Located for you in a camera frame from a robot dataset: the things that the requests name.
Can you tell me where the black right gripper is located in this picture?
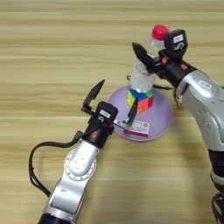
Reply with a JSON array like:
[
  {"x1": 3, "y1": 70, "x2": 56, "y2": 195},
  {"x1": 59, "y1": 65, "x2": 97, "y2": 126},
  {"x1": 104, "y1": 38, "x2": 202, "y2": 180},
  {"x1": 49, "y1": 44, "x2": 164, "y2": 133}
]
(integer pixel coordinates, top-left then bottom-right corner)
[{"x1": 131, "y1": 42, "x2": 198, "y2": 88}]

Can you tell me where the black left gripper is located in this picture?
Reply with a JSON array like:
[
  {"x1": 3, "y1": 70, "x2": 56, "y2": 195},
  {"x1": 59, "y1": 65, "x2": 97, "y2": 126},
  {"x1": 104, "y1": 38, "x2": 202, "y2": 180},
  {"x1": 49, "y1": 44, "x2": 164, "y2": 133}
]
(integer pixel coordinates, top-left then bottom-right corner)
[{"x1": 80, "y1": 79, "x2": 139, "y2": 149}]

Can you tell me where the clear bottle red cap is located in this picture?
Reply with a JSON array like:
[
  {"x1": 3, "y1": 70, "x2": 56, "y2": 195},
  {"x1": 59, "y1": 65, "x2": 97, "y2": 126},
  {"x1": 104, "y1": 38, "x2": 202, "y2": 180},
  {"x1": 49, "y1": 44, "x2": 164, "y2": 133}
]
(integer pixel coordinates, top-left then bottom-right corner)
[{"x1": 128, "y1": 24, "x2": 171, "y2": 94}]

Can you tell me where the multicolour puzzle cube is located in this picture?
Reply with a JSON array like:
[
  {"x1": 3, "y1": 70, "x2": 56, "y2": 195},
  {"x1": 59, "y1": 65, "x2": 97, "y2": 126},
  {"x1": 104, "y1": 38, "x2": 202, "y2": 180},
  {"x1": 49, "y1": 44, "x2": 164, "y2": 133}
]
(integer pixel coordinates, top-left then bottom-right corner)
[{"x1": 126, "y1": 87, "x2": 155, "y2": 115}]

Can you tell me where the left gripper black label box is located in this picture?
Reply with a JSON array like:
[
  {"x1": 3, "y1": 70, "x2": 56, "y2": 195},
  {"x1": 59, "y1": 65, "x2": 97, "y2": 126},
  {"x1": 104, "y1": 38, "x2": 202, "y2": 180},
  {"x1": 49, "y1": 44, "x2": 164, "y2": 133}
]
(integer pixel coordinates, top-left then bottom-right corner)
[{"x1": 95, "y1": 101, "x2": 119, "y2": 125}]

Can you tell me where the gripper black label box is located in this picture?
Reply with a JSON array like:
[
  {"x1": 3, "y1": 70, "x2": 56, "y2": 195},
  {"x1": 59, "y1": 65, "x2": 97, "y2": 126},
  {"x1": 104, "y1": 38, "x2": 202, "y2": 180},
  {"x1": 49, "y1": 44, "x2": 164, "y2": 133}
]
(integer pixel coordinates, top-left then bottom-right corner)
[
  {"x1": 164, "y1": 29, "x2": 189, "y2": 60},
  {"x1": 95, "y1": 101, "x2": 119, "y2": 125}
]

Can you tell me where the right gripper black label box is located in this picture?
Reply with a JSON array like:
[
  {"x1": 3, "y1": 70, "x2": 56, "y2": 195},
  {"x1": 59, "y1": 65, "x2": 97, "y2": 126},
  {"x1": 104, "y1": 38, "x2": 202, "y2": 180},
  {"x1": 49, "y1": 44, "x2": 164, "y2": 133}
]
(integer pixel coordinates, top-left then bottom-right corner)
[{"x1": 164, "y1": 29, "x2": 189, "y2": 60}]

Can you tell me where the white magenta card box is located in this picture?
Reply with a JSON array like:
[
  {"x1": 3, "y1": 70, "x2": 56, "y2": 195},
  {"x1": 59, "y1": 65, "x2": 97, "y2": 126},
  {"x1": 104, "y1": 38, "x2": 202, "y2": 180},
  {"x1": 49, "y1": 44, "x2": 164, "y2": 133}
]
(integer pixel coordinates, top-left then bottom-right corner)
[{"x1": 113, "y1": 118, "x2": 151, "y2": 138}]

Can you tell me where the purple round plate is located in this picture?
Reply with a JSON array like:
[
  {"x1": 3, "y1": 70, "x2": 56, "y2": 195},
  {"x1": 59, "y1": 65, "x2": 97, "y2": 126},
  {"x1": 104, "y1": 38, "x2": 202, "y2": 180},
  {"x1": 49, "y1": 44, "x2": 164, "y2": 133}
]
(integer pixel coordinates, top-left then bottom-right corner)
[{"x1": 108, "y1": 84, "x2": 173, "y2": 143}]

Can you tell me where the yellow black tape measure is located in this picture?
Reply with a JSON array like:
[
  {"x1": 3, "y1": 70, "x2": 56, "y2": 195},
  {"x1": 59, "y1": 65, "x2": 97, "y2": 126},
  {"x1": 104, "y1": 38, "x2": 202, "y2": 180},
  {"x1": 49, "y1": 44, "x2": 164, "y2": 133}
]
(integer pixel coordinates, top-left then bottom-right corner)
[{"x1": 126, "y1": 74, "x2": 184, "y2": 111}]

